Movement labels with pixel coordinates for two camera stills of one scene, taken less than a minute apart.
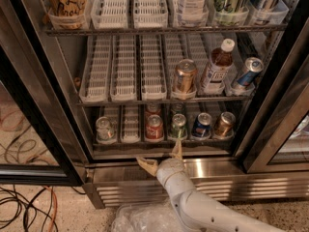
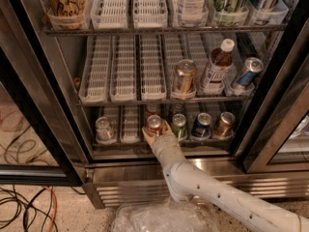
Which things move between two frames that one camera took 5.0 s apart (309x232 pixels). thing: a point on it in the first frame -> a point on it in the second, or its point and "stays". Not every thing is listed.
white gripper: (169, 167) -> (163, 143)
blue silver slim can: (253, 67) stays
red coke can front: (154, 128) stays
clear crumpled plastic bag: (151, 217) stays
